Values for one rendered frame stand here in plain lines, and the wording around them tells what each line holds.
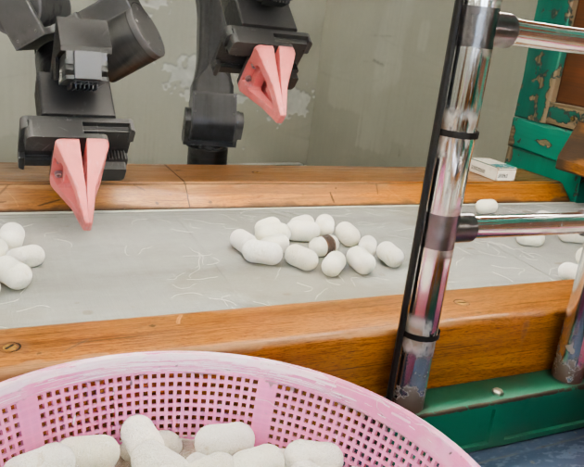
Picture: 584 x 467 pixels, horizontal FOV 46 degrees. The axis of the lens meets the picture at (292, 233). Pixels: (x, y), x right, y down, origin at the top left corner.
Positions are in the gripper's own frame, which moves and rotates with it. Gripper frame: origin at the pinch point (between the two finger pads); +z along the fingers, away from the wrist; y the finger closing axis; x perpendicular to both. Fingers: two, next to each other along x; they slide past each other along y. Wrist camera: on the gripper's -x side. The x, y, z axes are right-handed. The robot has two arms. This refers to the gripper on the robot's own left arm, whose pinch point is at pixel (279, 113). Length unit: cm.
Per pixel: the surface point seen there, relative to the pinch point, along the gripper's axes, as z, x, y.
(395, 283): 23.0, -4.8, 3.4
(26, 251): 16.1, -1.1, -26.6
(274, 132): -127, 161, 93
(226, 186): 2.7, 10.0, -3.6
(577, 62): -12, 0, 52
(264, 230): 14.1, 0.5, -5.1
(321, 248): 17.4, -1.5, -0.9
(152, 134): -123, 159, 38
